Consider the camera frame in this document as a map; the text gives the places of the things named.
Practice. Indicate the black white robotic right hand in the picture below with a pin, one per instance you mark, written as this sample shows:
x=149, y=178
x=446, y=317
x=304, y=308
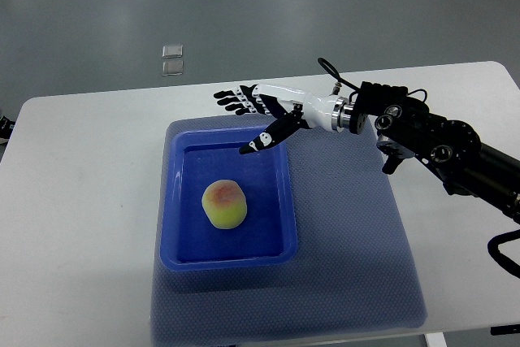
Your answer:
x=293, y=109

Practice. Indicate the green red peach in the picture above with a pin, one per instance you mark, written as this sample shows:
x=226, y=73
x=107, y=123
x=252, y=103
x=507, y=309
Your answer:
x=225, y=204

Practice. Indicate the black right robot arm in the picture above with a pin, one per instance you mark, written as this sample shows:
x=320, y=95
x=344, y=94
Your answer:
x=450, y=149

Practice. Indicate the upper metal floor plate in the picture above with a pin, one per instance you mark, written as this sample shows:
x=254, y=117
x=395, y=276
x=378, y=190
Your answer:
x=172, y=51

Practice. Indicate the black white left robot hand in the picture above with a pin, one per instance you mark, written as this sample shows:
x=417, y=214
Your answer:
x=6, y=128

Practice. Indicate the blue plastic tray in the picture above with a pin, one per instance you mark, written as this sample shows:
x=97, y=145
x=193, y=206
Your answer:
x=196, y=159

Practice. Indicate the white table leg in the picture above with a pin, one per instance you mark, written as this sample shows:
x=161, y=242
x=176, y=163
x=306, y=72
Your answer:
x=436, y=339

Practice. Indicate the black table control panel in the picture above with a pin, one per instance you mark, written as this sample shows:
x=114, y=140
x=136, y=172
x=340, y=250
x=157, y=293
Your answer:
x=505, y=330

